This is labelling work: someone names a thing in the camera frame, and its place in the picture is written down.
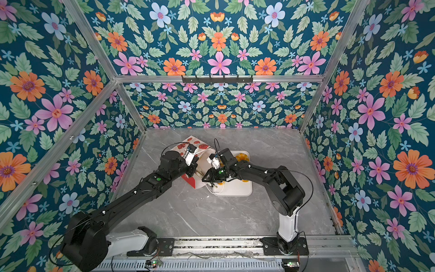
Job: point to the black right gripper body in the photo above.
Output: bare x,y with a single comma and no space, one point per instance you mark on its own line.
220,174

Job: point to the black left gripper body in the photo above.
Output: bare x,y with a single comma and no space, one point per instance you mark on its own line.
183,168

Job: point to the round fluted fake bread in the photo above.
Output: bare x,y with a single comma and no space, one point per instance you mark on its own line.
242,157

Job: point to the red white paper bag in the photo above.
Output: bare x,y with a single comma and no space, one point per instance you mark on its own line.
203,153

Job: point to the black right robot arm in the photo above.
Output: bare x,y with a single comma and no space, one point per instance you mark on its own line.
283,190

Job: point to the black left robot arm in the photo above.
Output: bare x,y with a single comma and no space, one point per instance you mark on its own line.
90,239

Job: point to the white rectangular tray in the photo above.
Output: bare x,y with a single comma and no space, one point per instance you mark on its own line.
235,188

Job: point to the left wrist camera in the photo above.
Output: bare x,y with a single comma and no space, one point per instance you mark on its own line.
190,154

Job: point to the aluminium front rail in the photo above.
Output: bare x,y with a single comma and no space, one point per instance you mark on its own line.
255,247

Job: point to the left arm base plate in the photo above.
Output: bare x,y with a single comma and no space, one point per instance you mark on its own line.
162,247

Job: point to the black hook rail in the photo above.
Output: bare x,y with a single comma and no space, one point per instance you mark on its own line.
229,79

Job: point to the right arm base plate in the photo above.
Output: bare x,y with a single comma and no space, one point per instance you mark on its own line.
278,247

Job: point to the white slotted cable duct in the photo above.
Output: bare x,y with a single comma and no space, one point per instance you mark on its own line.
232,265

